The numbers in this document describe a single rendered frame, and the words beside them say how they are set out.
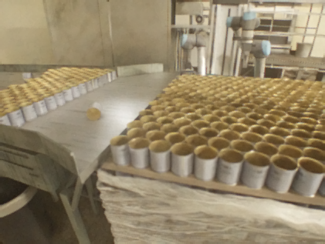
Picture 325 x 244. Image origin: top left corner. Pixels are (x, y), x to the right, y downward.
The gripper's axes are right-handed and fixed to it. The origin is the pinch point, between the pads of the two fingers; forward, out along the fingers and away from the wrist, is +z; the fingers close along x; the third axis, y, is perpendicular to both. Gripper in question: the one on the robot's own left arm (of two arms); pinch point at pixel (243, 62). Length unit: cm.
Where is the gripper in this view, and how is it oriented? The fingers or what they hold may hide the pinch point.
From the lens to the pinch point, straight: 139.5
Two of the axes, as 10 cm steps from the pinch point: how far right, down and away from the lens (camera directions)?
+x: 2.9, -4.3, 8.6
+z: 0.3, 9.0, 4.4
